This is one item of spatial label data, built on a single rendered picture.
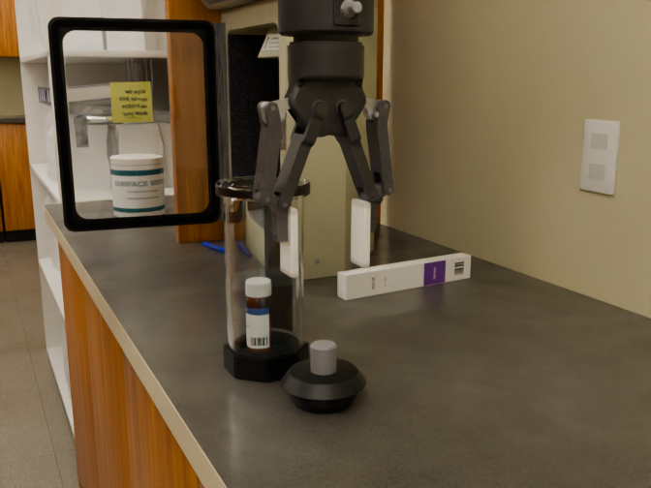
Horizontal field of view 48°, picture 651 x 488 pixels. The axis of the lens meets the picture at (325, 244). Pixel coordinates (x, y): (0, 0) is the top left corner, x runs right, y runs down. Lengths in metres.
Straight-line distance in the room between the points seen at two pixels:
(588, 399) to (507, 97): 0.70
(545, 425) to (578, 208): 0.57
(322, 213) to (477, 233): 0.38
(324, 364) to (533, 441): 0.22
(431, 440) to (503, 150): 0.78
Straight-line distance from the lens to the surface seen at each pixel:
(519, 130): 1.37
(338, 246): 1.27
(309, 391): 0.76
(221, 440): 0.73
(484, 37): 1.46
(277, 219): 0.71
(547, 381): 0.89
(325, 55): 0.69
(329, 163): 1.24
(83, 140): 1.44
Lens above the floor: 1.28
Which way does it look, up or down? 13 degrees down
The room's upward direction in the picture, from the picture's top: straight up
